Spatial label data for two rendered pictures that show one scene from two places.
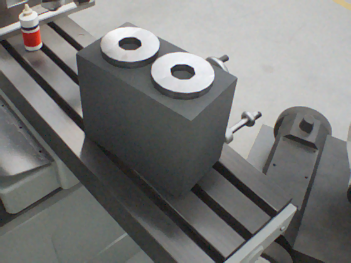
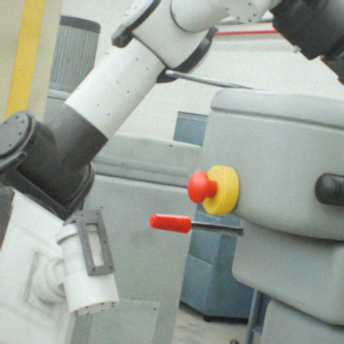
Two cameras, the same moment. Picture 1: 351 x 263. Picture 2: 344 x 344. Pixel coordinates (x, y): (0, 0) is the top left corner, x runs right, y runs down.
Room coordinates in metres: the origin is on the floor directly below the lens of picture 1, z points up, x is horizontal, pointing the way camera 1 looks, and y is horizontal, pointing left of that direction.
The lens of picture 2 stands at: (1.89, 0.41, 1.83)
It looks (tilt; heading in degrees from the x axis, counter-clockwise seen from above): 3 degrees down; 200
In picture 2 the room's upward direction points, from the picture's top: 10 degrees clockwise
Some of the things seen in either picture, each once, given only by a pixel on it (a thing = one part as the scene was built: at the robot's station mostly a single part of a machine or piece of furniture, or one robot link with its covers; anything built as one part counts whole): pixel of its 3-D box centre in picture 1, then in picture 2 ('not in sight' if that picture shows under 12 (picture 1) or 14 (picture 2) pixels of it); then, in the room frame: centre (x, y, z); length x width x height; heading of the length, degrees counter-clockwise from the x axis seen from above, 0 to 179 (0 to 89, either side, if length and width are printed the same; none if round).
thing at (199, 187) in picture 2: not in sight; (203, 187); (0.89, 0.09, 1.76); 0.04 x 0.03 x 0.04; 47
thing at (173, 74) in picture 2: not in sight; (246, 89); (0.75, 0.08, 1.89); 0.24 x 0.04 x 0.01; 140
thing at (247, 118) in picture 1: (240, 124); not in sight; (1.00, -0.20, 0.53); 0.22 x 0.06 x 0.06; 137
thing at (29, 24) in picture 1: (29, 25); not in sight; (0.77, 0.35, 1.01); 0.04 x 0.04 x 0.11
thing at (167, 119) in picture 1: (153, 106); not in sight; (0.51, 0.04, 1.05); 0.22 x 0.12 x 0.20; 57
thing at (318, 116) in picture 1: (302, 133); not in sight; (1.02, -0.43, 0.50); 0.20 x 0.05 x 0.20; 69
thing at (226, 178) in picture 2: not in sight; (220, 190); (0.88, 0.10, 1.76); 0.06 x 0.02 x 0.06; 47
